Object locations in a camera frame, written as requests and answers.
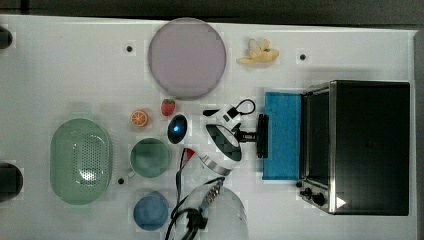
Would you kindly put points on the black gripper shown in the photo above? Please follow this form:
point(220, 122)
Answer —
point(243, 136)

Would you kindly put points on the toaster oven with blue door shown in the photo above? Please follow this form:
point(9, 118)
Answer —
point(345, 143)

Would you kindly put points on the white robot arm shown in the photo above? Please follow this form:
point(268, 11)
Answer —
point(206, 209)

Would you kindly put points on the toy strawberry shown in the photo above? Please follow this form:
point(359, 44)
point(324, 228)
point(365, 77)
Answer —
point(168, 107)

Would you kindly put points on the peeled toy banana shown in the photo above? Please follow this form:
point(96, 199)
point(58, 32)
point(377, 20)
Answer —
point(259, 53)

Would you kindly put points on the green cup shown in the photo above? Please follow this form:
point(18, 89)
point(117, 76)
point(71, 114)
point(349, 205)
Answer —
point(149, 158)

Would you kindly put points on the round lilac plate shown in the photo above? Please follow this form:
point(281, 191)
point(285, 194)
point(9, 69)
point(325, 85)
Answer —
point(187, 58)

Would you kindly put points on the toy orange half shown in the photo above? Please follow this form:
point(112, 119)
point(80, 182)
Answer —
point(139, 118)

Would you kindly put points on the blue cup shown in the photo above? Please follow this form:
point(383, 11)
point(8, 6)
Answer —
point(151, 211)

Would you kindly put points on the green oval colander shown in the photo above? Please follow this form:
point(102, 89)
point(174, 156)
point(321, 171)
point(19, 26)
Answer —
point(80, 161)

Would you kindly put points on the black cylinder mount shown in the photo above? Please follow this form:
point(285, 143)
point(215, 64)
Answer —
point(11, 181)

